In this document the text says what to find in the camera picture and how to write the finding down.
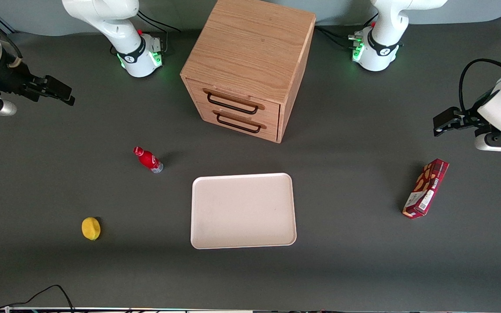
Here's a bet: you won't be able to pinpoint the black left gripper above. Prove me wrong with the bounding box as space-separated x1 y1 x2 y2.
433 107 494 137

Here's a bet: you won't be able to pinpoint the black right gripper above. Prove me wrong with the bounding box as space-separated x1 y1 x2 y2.
0 61 76 110

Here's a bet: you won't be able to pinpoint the red coke bottle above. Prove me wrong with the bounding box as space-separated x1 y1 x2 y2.
133 146 164 174

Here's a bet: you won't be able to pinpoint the white rectangular tray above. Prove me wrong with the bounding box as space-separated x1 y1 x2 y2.
190 173 297 250

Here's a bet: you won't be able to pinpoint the red snack box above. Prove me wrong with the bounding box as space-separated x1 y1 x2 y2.
402 159 450 220

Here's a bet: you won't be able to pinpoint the yellow lemon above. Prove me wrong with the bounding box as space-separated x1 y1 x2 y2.
81 217 101 241

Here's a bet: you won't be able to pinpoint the wooden drawer, larger front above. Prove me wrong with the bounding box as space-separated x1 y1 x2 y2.
184 78 281 123

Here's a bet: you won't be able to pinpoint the wooden drawer, smaller front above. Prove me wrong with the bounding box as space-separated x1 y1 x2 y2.
196 103 279 143

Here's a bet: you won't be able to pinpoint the wooden drawer cabinet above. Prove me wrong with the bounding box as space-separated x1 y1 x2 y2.
180 0 317 144

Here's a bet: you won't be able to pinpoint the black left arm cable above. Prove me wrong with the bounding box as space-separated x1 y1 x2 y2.
458 58 501 114

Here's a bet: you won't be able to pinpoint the black right arm base cables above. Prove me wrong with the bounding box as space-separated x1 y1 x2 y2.
110 10 182 55

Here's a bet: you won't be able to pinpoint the black arm base cables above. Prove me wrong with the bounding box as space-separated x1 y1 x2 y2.
315 13 380 49
110 10 182 55

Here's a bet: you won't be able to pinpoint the black left arm base cables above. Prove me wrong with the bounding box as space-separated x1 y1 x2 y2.
315 13 380 49

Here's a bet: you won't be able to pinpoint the black wire handle, longer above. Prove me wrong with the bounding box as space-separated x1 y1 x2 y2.
203 88 265 115

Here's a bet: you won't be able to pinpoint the black wire handle, shorter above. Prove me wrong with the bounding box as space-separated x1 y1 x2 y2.
213 110 267 134

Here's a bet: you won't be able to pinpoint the black cable at table edge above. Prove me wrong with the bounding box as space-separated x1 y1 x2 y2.
0 284 75 313

